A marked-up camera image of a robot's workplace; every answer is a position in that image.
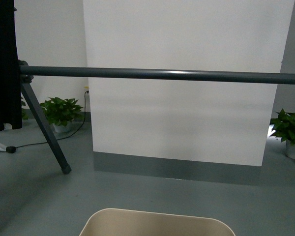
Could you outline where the black power cable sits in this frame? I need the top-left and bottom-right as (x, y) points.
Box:
(6, 89), (89, 153)

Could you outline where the dark hanging garment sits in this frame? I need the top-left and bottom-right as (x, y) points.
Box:
(0, 0), (22, 132)

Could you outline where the left potted green plant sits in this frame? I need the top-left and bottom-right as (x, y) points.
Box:
(40, 97), (83, 133)

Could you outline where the dark grey clothes rack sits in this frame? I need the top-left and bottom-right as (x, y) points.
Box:
(19, 64), (295, 179)

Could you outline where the right potted green plant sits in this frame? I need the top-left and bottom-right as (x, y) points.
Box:
(270, 109), (295, 160)

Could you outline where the potted green plant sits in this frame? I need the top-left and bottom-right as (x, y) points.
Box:
(270, 109), (295, 160)
(40, 97), (83, 133)

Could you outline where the beige plastic laundry hamper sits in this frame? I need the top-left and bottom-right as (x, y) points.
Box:
(80, 208), (235, 236)

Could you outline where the far left potted plant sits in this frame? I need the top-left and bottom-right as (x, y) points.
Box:
(21, 97), (29, 120)

